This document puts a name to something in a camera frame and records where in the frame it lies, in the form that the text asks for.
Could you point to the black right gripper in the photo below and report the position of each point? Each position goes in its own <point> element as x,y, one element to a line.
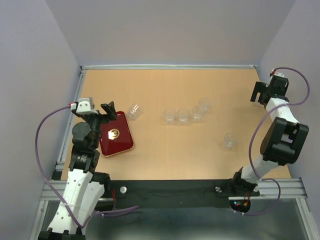
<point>259,87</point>

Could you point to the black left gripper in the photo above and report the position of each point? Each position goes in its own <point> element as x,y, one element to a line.
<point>110,109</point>

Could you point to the clear glass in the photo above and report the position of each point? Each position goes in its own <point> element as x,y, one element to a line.
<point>169,115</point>
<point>134,111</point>
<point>197,113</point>
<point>205,104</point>
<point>183,116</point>

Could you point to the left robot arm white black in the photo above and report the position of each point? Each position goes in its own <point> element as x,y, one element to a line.
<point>84,186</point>

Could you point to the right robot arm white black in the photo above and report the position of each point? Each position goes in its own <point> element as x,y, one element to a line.
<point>283,141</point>

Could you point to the red tray with gold rim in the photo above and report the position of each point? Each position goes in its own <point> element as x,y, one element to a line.
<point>116,136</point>

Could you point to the clear glass lone right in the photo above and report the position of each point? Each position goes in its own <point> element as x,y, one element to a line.
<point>230,141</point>

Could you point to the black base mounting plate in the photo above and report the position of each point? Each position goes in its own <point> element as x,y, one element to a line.
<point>160,194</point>

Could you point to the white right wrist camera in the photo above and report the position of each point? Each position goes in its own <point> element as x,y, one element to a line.
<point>276,74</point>

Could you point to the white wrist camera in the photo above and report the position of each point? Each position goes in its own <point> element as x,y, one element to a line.
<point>83,106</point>
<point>276,74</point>

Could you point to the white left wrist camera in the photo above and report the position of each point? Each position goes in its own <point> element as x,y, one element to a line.
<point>83,106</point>

